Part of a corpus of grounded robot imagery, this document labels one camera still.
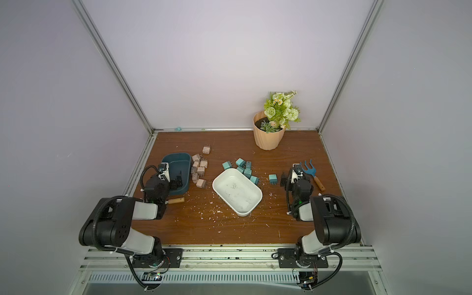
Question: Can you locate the brown plug cluster right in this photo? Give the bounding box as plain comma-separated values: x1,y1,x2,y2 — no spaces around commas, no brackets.
199,160,208,168

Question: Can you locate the brown plug far single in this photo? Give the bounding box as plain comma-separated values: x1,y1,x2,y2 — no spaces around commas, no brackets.
202,146,211,154

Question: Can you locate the blue garden fork wooden handle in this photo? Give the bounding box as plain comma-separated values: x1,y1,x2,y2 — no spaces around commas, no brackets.
302,160,326,192

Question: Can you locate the brown plug near front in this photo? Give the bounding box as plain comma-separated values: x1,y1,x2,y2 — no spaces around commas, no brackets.
196,179,207,189

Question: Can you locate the white oval storage tray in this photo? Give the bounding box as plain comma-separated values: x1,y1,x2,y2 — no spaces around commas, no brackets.
212,168,263,217

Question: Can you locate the teal plug lone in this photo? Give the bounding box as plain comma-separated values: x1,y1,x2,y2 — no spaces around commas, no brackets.
268,174,279,185

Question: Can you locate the brown plug cluster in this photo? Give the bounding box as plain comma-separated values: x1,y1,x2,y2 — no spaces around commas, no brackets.
197,167,206,176
192,154,202,162
199,160,208,168

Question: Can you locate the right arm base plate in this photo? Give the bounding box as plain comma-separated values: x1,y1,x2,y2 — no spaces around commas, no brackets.
272,248,328,269

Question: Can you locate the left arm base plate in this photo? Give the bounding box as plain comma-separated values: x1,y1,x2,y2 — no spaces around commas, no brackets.
132,247,183,269

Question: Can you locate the teal plug top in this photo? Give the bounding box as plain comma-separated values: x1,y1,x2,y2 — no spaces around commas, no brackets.
236,158,246,168

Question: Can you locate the brown plug cluster middle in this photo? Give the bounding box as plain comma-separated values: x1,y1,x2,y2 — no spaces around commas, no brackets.
197,167,206,176

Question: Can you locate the brown plug cluster top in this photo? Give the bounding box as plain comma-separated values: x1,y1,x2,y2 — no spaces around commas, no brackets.
192,154,202,162

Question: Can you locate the dark teal storage tray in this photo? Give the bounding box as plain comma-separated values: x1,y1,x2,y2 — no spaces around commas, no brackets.
162,152,192,196

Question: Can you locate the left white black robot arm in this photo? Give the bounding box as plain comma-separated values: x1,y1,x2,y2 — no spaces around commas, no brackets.
79,162,189,292

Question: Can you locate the green garden fork wooden handle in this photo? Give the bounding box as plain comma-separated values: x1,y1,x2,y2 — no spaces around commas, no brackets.
165,197,185,205

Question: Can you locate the green artificial flower plant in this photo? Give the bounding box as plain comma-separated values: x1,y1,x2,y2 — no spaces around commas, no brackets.
259,90,301,133

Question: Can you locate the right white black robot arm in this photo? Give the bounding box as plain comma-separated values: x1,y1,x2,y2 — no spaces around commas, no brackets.
271,163,361,291

